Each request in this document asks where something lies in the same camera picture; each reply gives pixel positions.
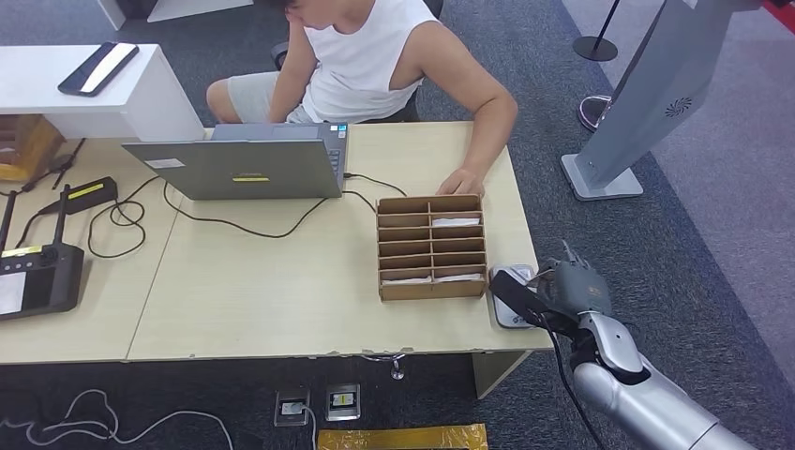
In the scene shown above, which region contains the black stanchion post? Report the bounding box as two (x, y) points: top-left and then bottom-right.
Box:
(572, 0), (623, 63)

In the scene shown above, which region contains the person's left hand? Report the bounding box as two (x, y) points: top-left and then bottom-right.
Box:
(435, 166), (487, 199)

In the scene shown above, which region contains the floor socket with yellow label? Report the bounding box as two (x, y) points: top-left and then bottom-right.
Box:
(325, 383), (362, 423)

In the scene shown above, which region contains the black power adapter yellow label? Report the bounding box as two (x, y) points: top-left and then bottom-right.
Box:
(37, 176), (119, 217)

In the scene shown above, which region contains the black laptop power cable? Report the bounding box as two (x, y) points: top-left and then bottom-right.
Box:
(86, 172), (408, 260)

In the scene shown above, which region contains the chrome hook under desk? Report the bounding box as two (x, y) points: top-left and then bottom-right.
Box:
(360, 352), (408, 382)

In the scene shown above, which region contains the white furniture base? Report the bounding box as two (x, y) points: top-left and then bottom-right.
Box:
(96, 0), (255, 31)

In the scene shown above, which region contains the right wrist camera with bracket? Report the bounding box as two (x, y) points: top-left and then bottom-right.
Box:
(488, 270), (582, 339)

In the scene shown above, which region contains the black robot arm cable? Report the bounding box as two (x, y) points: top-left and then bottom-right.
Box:
(540, 316), (607, 450)

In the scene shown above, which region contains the grey laptop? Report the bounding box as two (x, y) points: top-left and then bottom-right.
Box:
(121, 122), (350, 202)

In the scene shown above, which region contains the grey kiosk stand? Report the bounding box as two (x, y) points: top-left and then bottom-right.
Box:
(561, 0), (762, 203)

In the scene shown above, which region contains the long white floor cable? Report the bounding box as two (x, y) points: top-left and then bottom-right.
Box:
(0, 389), (234, 450)

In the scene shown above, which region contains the floor socket with white plug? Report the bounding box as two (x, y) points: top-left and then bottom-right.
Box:
(274, 389), (311, 428)

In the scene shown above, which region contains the cardboard card organizer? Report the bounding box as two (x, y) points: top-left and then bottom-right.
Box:
(376, 194), (488, 303)

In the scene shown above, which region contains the white counter shelf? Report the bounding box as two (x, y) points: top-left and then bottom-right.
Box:
(0, 43), (206, 143)

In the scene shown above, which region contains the black adapter mains cable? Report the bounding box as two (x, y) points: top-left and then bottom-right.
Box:
(15, 207), (60, 249)

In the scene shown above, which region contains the yellow floor mat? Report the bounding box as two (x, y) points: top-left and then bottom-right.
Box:
(317, 423), (489, 450)

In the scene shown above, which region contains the short white socket cable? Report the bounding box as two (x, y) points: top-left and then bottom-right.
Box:
(301, 404), (318, 450)

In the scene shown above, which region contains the person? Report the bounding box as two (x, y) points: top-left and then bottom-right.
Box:
(205, 0), (519, 199)

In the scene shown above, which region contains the yellow wooden box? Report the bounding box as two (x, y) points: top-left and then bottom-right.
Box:
(0, 113), (67, 183)

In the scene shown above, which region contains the black remote controller with antennas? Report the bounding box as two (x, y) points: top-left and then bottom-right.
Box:
(0, 184), (85, 323)

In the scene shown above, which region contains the red object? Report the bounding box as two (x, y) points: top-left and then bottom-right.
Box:
(762, 0), (795, 26)

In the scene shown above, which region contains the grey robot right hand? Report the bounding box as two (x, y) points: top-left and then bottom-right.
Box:
(531, 240), (613, 318)

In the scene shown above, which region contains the chrome stanchion base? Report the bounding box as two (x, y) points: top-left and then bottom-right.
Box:
(577, 94), (615, 133)

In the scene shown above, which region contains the grey card reader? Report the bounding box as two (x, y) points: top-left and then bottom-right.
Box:
(488, 263), (540, 330)

